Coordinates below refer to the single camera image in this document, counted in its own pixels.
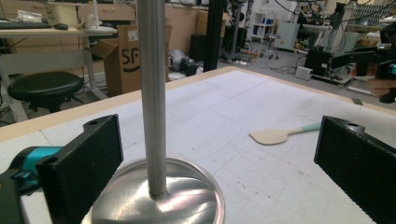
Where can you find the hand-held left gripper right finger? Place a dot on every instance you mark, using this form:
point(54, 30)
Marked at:
point(358, 161)

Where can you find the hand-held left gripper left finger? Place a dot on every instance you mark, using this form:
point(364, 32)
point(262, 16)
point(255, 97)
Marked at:
point(84, 161)

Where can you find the metal stand with round base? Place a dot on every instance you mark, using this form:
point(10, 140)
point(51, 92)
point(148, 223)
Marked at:
point(152, 93)

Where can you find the black equipment case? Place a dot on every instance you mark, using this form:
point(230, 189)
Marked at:
point(317, 62)

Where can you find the small white box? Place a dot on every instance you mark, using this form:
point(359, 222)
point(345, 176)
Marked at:
point(303, 73)

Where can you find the chrome rolling stool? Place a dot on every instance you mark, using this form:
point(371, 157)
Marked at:
point(270, 46)

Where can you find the black round stool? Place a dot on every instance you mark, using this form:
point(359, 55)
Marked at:
point(46, 87)

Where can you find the white shelf unit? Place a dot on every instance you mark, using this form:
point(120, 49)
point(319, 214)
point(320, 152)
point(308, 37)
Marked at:
point(264, 26)

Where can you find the brown cardboard box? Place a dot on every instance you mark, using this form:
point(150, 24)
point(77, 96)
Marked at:
point(124, 62)

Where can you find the white desk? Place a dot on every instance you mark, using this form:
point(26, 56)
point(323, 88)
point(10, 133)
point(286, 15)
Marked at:
point(46, 59)

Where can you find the white grid mat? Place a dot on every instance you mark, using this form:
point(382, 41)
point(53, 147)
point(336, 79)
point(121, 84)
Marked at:
point(249, 102)

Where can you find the black computer mouse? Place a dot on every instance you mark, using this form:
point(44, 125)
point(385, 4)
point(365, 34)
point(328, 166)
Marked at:
point(61, 26)

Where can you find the white lamp stand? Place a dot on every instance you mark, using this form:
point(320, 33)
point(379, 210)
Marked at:
point(93, 23)

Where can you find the grey and black bag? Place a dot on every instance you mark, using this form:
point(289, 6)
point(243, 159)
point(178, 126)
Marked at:
point(182, 62)

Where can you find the black keyboard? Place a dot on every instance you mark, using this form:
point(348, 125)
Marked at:
point(23, 25)

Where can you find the black speaker box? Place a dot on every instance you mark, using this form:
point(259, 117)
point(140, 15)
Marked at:
point(197, 47)

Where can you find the clear plastic bag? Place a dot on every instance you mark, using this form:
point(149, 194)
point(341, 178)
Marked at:
point(29, 16)

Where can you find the black upright post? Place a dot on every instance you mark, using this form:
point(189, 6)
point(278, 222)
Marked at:
point(214, 34)

